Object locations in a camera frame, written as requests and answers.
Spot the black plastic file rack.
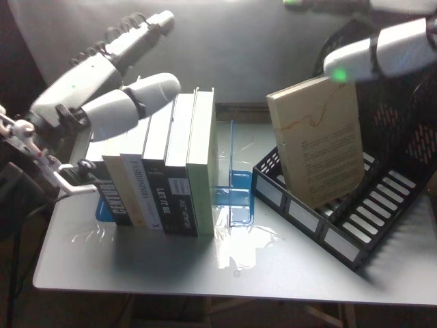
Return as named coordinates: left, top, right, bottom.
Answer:
left=251, top=18, right=437, bottom=273

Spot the cream book with red sticker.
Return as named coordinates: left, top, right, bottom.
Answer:
left=266, top=74, right=366, bottom=210

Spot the blue plastic bookend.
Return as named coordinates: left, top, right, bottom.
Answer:
left=210, top=119, right=256, bottom=228
left=94, top=196, right=117, bottom=223

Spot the white backdrop sheet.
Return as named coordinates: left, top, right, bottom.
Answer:
left=8, top=0, right=376, bottom=103

